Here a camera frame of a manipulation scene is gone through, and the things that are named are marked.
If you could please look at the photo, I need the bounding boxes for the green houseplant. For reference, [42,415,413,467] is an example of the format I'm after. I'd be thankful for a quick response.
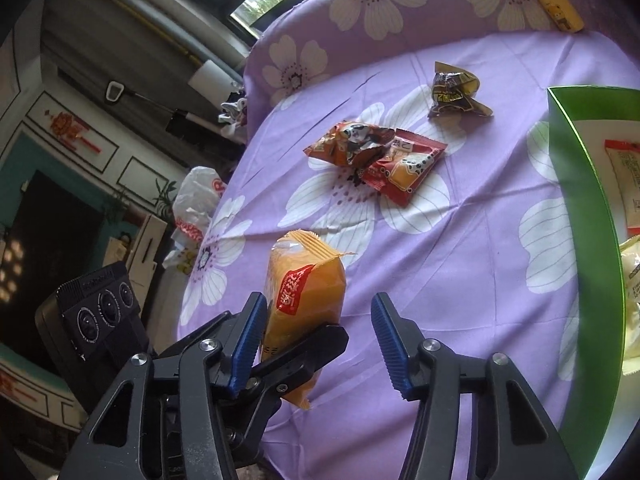
[102,177,178,226]

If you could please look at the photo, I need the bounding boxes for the cardboard piece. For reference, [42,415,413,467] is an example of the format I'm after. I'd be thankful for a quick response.
[125,214,168,281]

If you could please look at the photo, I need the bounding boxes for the pale green-print snack packet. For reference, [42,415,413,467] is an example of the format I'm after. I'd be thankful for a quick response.
[618,234,640,376]

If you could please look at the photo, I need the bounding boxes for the red wall ornament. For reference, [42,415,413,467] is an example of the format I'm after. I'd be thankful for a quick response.
[47,110,103,156]

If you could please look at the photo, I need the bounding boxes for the red panda-print snack packet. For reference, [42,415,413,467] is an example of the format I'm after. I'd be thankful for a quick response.
[361,128,448,207]

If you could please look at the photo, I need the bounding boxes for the crumpled brown yellow snack packet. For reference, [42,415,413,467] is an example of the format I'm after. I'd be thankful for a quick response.
[427,61,494,120]

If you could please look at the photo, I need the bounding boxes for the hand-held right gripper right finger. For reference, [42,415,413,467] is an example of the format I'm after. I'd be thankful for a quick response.
[371,292,581,480]

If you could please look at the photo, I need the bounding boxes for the orange panda-print snack packet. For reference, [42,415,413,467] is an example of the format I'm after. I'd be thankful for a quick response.
[303,120,396,167]

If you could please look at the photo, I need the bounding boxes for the black white plush toy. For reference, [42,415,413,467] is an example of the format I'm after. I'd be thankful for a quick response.
[218,95,249,133]

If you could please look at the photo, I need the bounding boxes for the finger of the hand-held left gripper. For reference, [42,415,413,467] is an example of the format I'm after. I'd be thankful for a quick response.
[225,324,349,466]

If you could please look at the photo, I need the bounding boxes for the white plastic bag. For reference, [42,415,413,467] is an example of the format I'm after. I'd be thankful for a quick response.
[162,166,228,276]

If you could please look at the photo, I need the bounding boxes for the green cardboard box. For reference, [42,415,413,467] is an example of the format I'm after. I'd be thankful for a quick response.
[546,85,640,480]

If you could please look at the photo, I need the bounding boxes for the purple floral bedsheet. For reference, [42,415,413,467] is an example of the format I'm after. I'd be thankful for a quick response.
[177,0,640,480]

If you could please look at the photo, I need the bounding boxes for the black window frame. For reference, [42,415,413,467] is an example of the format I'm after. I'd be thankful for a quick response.
[170,0,361,48]

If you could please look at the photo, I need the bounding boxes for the white cylinder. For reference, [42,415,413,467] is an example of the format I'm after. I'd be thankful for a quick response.
[188,59,241,106]

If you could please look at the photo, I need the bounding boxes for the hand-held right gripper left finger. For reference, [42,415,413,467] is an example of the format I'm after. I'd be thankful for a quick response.
[59,291,268,480]

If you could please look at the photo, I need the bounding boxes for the orange red-label snack packet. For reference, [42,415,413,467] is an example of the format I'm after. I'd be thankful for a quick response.
[260,229,358,408]

